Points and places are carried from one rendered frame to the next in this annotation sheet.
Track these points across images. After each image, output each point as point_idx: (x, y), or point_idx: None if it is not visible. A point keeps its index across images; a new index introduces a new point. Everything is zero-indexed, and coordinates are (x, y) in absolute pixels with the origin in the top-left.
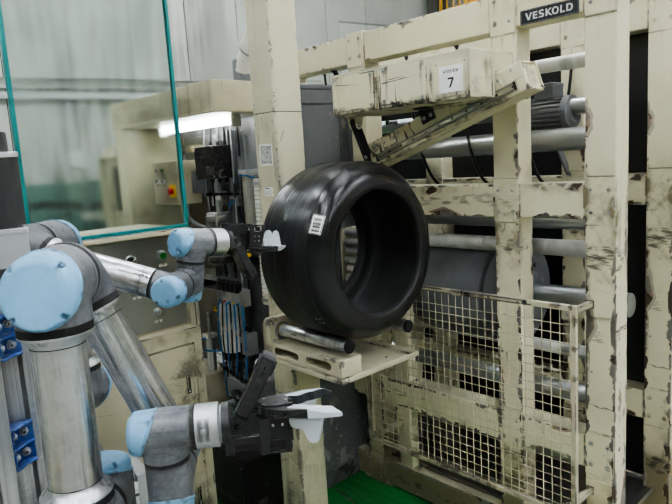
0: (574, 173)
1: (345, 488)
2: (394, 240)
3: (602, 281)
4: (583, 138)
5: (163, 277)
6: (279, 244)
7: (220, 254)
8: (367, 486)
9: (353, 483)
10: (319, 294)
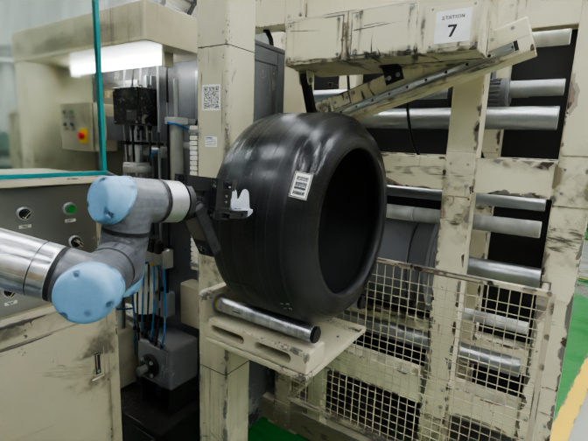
0: (487, 155)
1: (251, 439)
2: (339, 206)
3: (563, 264)
4: (542, 117)
5: (80, 266)
6: (248, 208)
7: (173, 220)
8: (272, 436)
9: (258, 432)
10: (294, 276)
